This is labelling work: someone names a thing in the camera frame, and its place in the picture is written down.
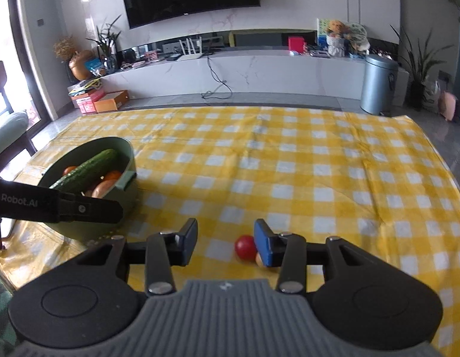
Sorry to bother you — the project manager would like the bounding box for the green cucumber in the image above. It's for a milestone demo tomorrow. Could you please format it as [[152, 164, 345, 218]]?
[[49, 149, 118, 192]]

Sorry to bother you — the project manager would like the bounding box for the wooden chair with cushion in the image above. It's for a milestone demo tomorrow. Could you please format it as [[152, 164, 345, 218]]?
[[0, 60, 38, 180]]

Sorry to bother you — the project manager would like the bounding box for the round patterned fan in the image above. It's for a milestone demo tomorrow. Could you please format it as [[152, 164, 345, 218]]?
[[345, 22, 371, 53]]

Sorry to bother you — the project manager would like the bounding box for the red-green apple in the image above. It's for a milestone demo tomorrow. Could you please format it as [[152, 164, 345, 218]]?
[[91, 179, 119, 199]]

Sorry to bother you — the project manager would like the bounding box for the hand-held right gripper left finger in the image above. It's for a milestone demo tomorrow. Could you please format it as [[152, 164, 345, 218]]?
[[78, 217, 199, 297]]

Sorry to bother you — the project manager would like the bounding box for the plush flower bouquet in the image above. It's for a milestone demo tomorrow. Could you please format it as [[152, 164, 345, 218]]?
[[324, 20, 350, 59]]

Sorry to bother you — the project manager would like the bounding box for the yellow checked tablecloth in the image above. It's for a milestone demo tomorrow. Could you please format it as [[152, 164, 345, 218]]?
[[0, 106, 460, 357]]

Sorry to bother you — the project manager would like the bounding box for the stack of red boxes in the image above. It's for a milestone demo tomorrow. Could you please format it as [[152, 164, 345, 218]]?
[[71, 89, 105, 115]]

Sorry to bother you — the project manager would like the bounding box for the white plastic bag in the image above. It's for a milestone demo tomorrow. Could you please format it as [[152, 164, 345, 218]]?
[[423, 81, 441, 113]]

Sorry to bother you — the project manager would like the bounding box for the silver pedal trash can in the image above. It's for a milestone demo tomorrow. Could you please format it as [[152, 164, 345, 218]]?
[[360, 54, 399, 115]]

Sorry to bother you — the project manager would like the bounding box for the white router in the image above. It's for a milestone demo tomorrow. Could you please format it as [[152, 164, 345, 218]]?
[[177, 37, 203, 62]]

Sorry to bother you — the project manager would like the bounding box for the orange cardboard box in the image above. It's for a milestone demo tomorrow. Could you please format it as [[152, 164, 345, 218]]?
[[93, 90, 130, 114]]

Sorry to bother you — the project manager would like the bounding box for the red cherry tomato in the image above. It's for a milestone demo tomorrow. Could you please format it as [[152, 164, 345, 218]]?
[[235, 235, 257, 261]]

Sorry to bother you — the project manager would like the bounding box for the white marble media console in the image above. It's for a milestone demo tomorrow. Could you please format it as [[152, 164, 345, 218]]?
[[99, 49, 410, 100]]

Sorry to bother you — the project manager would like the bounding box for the teal patterned cloth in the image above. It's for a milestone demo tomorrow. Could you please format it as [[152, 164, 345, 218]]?
[[0, 271, 17, 347]]

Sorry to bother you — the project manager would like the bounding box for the green colander bowl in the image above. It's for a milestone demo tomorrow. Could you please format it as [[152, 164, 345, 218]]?
[[38, 136, 138, 239]]

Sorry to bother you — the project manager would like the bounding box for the tall leafy potted plant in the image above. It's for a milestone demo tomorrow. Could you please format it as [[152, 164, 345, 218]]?
[[389, 24, 454, 111]]

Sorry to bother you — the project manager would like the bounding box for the dried flower bunch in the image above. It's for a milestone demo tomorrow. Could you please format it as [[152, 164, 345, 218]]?
[[53, 36, 76, 61]]

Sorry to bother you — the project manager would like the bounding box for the thin-leaf plant in vase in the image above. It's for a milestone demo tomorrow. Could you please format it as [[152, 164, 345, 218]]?
[[86, 14, 123, 76]]

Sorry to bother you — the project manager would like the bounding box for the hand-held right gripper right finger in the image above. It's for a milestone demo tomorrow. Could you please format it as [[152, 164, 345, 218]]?
[[254, 218, 365, 294]]

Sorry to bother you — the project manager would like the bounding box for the colourful picture book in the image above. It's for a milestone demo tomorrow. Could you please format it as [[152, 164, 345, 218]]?
[[317, 18, 329, 46]]

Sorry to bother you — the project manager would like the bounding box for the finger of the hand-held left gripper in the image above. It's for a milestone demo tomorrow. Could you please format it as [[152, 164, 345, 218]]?
[[56, 190, 124, 226]]

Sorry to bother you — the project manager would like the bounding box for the golden round vase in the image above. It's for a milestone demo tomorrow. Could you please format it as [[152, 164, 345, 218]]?
[[68, 50, 94, 82]]

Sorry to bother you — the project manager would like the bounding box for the black power cable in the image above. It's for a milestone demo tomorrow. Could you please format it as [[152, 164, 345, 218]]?
[[201, 55, 233, 100]]

